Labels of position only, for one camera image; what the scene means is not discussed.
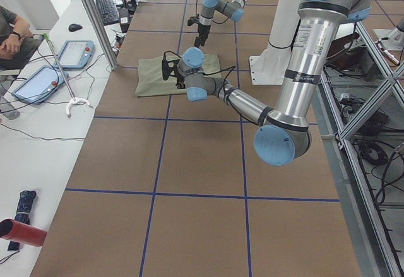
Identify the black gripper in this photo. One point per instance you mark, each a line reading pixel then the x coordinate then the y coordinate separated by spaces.
pixel 202 31
pixel 180 79

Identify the olive green long-sleeve shirt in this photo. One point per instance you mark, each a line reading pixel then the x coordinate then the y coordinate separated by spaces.
pixel 150 80

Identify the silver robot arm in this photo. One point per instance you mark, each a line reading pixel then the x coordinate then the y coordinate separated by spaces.
pixel 283 131
pixel 215 11

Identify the black computer keyboard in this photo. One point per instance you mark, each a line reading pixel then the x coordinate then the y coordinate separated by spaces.
pixel 108 11

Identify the upper blue teach pendant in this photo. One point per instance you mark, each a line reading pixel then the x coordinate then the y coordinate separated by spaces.
pixel 76 54

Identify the blue teach pendant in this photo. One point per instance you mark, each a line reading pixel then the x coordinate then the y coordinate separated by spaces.
pixel 39 86
pixel 76 54

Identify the black computer mouse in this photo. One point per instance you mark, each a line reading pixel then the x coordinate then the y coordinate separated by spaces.
pixel 74 27

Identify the lower blue teach pendant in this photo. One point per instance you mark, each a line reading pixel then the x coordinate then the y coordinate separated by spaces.
pixel 39 86

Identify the seated person in grey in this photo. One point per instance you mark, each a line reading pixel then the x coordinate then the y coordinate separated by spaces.
pixel 18 44

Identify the dark blue folded umbrella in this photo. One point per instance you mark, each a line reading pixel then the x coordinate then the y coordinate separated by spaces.
pixel 23 211

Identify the red cylindrical bottle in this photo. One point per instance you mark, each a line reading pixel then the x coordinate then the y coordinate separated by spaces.
pixel 23 233

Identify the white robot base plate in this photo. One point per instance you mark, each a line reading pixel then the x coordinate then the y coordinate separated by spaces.
pixel 265 70

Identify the grey aluminium post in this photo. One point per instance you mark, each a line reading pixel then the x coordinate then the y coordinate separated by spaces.
pixel 95 19

